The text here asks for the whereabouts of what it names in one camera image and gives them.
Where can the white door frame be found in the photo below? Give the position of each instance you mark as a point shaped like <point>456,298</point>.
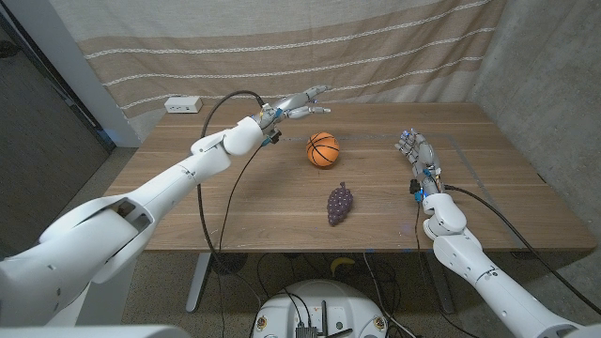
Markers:
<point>80,80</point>

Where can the beige striped backdrop cloth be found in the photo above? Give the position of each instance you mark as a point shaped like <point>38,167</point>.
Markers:
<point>282,33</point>

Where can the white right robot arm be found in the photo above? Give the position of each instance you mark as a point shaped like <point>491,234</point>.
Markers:
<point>469,263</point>

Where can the grey metal table leg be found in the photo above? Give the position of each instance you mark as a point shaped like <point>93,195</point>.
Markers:
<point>441,286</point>
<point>198,281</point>

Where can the yellow toy banana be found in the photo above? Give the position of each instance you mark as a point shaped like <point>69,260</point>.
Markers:
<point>342,263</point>

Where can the orange toy basketball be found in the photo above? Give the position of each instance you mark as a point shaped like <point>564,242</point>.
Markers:
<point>323,150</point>

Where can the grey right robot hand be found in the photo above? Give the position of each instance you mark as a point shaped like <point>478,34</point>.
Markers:
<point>422,157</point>

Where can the black round floor object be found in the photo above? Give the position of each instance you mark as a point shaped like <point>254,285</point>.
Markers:
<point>230,263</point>

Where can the white power strip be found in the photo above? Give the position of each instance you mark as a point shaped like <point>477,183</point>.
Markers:
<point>183,104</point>

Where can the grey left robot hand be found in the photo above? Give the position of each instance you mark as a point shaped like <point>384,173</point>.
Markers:
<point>293,102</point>

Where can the purple toy grape bunch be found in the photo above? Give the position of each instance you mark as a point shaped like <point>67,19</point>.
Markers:
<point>339,204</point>

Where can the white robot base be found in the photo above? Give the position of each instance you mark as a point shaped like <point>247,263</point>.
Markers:
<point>324,300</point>

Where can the dark grey door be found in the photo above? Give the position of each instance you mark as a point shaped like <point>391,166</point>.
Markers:
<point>37,155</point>

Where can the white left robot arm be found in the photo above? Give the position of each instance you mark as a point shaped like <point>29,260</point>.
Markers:
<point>164,183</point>

